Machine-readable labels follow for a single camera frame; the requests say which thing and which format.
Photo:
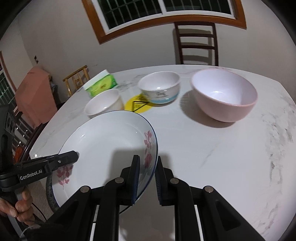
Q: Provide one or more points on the pink cloth on rack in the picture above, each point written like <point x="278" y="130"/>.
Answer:
<point x="34" y="97"/>

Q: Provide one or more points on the white plate pink flowers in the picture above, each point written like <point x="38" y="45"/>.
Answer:
<point x="106" y="144"/>

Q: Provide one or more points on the dark wooden chair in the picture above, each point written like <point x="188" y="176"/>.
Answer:
<point x="197" y="35"/>

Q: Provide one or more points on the light bamboo chair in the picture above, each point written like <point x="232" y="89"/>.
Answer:
<point x="76" y="80"/>

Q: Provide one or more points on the white ribbed rabbit bowl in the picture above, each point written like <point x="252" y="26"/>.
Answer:
<point x="106" y="101"/>

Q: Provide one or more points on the white blue dog bowl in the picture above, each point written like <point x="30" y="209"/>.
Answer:
<point x="160" y="87"/>

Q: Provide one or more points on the large pink bowl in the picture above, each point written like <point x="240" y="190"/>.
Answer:
<point x="223" y="95"/>

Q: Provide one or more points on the person's left hand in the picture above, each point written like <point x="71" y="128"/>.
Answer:
<point x="22" y="210"/>

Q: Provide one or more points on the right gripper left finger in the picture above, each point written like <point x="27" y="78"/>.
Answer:
<point x="130" y="175"/>

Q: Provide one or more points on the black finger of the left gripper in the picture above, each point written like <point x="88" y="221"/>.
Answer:
<point x="52" y="162"/>

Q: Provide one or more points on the yellow round warning sticker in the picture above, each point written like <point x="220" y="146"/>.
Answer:
<point x="138" y="104"/>

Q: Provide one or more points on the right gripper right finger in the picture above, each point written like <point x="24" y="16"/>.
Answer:
<point x="163" y="176"/>

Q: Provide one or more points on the wooden framed window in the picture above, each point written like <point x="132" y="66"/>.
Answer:
<point x="111" y="19"/>

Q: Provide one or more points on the green tissue pack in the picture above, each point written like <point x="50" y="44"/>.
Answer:
<point x="99" y="83"/>

